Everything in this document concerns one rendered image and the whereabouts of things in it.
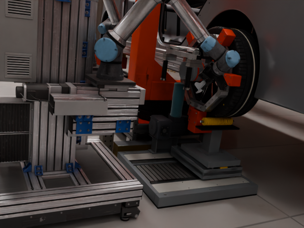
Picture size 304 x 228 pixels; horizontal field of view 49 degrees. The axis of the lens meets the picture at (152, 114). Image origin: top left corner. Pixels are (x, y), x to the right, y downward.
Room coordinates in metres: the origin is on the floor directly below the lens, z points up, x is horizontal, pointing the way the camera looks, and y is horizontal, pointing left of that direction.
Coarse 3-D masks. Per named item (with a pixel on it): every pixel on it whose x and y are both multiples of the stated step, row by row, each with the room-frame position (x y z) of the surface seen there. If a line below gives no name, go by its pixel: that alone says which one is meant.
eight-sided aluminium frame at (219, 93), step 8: (192, 40) 2.59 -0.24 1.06; (216, 40) 2.33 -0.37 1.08; (184, 80) 2.64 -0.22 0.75; (192, 96) 2.57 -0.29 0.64; (216, 96) 2.25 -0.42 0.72; (224, 96) 2.23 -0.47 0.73; (192, 104) 2.48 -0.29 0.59; (200, 104) 2.39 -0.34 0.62; (208, 104) 2.30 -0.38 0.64; (216, 104) 2.30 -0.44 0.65
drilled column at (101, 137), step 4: (100, 136) 2.82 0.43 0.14; (104, 136) 2.77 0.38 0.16; (108, 136) 2.79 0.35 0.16; (112, 136) 2.81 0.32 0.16; (104, 140) 2.78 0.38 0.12; (108, 140) 2.79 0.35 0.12; (112, 140) 2.81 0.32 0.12; (108, 144) 2.79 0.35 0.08; (112, 144) 2.81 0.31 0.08; (112, 148) 2.81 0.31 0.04
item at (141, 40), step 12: (156, 12) 2.79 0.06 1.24; (144, 24) 2.75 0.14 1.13; (156, 24) 2.79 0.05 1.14; (132, 36) 2.86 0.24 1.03; (144, 36) 2.75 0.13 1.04; (156, 36) 2.80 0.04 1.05; (132, 48) 2.84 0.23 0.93; (144, 48) 2.76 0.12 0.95; (132, 60) 2.81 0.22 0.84; (144, 60) 2.76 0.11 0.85; (132, 72) 2.79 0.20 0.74; (144, 72) 2.77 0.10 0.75; (144, 84) 2.77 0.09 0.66
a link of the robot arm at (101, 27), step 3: (105, 21) 2.63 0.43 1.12; (108, 21) 2.64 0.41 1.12; (102, 24) 2.59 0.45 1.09; (105, 24) 2.60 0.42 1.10; (108, 24) 2.58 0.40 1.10; (99, 27) 2.59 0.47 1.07; (102, 27) 2.58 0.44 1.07; (105, 27) 2.59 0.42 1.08; (108, 27) 2.58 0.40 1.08; (99, 30) 2.61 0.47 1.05; (102, 30) 2.59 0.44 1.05; (105, 30) 2.59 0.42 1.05; (102, 33) 2.61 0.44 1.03
